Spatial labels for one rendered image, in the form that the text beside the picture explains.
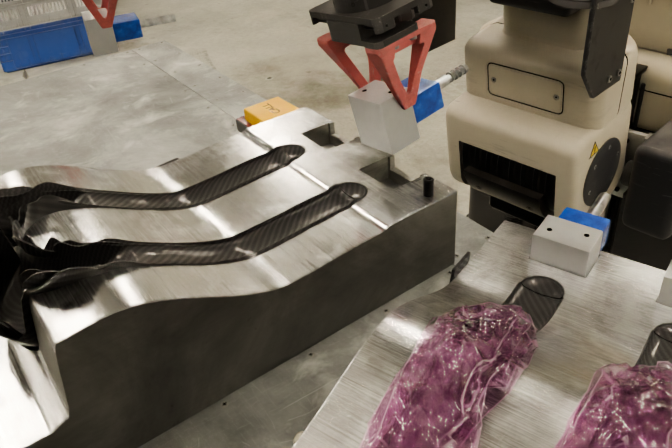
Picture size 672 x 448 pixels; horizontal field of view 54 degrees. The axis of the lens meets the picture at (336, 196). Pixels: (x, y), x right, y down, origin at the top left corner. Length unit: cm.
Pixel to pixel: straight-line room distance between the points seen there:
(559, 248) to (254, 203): 29
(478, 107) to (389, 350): 59
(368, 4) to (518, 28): 44
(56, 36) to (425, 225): 340
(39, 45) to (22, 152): 287
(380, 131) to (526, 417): 30
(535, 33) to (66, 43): 321
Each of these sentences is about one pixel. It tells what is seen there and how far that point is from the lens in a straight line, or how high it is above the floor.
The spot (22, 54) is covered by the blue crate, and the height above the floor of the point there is 8.
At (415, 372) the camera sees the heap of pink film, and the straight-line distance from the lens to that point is 43.
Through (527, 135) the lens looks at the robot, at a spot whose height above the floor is 79.
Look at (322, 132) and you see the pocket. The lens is 77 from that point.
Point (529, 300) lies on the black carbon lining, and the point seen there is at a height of 85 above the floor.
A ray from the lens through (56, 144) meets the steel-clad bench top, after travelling 106.
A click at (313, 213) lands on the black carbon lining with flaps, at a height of 88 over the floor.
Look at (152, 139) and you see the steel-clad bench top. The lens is 100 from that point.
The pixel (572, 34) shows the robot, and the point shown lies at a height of 92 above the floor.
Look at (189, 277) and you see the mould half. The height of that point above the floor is 91.
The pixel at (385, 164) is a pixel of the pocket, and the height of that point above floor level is 88.
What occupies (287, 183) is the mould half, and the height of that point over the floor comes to 89.
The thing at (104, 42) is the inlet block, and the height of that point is 92.
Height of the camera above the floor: 124
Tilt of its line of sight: 33 degrees down
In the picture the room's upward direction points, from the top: 5 degrees counter-clockwise
